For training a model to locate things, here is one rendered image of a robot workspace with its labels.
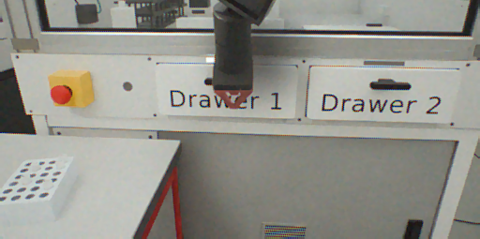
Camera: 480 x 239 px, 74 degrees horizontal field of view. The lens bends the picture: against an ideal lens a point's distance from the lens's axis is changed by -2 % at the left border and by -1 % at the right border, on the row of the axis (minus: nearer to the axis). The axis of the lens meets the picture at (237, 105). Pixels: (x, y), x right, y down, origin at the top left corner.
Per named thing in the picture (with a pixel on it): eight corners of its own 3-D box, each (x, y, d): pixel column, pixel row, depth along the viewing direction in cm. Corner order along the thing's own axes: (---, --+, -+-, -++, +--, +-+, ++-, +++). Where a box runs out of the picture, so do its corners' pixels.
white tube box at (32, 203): (55, 220, 47) (50, 200, 46) (-8, 228, 46) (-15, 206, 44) (78, 173, 58) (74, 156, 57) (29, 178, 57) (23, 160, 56)
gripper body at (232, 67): (251, 52, 59) (253, 17, 53) (252, 92, 52) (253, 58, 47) (217, 51, 59) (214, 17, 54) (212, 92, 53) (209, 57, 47)
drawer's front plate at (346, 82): (449, 123, 65) (463, 71, 61) (307, 119, 67) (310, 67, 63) (445, 120, 67) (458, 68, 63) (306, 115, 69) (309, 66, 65)
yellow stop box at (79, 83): (83, 109, 67) (77, 76, 64) (51, 108, 67) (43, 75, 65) (96, 100, 71) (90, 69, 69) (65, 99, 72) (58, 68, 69)
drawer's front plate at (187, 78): (294, 118, 67) (298, 67, 63) (158, 114, 70) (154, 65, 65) (293, 115, 69) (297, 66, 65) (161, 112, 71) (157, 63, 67)
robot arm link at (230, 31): (204, 7, 45) (241, 18, 43) (227, -15, 49) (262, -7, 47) (208, 47, 50) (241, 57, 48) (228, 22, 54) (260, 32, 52)
